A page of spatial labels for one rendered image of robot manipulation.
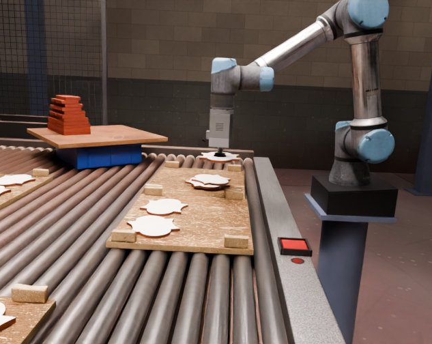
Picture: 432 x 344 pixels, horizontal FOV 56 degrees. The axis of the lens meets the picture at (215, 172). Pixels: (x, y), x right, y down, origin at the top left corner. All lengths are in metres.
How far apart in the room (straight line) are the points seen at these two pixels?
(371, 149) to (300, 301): 0.70
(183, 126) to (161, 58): 1.03
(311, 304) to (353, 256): 0.83
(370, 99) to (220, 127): 0.49
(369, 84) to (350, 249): 0.61
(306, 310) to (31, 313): 0.48
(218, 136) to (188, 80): 4.84
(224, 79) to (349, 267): 0.85
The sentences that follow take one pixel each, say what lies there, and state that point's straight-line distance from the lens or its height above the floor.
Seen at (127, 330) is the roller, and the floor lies 0.92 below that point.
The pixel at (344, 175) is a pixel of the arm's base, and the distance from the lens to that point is 1.55.
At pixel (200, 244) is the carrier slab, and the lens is 0.99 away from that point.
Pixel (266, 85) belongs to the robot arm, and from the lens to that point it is 1.30.
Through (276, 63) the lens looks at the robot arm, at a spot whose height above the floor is 1.38.
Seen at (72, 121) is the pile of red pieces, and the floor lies 1.10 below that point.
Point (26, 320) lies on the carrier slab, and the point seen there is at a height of 0.94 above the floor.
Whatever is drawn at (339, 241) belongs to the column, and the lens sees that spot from 1.61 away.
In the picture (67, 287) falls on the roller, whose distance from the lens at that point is 0.87.
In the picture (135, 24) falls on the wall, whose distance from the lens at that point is 6.23.
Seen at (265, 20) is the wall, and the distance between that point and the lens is 6.18.
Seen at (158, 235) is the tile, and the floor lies 0.94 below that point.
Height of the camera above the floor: 1.33
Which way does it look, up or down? 13 degrees down
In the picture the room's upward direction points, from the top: 3 degrees clockwise
